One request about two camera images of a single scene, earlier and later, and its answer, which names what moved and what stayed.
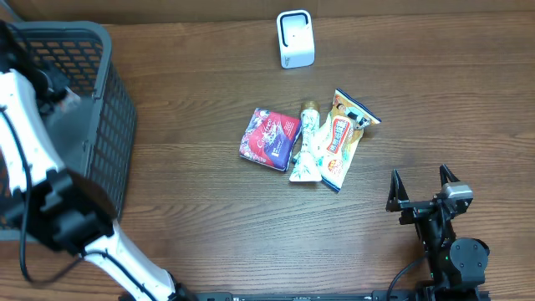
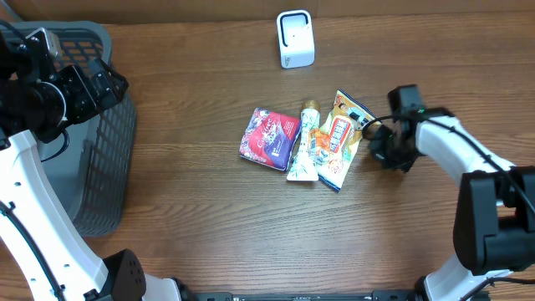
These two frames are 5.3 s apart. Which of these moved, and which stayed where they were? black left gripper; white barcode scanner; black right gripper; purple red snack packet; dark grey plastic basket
Moved: black right gripper; black left gripper
Stayed: dark grey plastic basket; purple red snack packet; white barcode scanner
